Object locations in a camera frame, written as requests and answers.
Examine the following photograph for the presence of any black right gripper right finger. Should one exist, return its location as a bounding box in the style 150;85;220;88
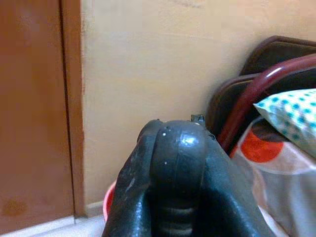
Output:
201;133;275;237

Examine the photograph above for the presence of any dark brown bed headboard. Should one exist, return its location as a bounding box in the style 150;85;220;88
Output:
206;35;316;146

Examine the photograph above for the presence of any white pillow with teal dots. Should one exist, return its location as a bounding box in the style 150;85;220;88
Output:
253;88;316;152

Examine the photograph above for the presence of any brown wooden door frame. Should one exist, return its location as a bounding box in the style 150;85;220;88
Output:
60;0;88;219

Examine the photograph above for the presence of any bedsheet with orange circles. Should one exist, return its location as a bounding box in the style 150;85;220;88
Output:
228;118;316;237

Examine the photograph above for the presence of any brown wooden door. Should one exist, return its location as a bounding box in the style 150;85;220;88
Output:
0;0;75;235

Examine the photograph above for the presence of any red plastic tub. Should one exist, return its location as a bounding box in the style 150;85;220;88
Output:
103;181;119;224

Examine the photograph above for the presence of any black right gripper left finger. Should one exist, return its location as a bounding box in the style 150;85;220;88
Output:
102;119;162;237

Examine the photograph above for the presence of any dark red curved metal tube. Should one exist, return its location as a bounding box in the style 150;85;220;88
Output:
218;54;316;155

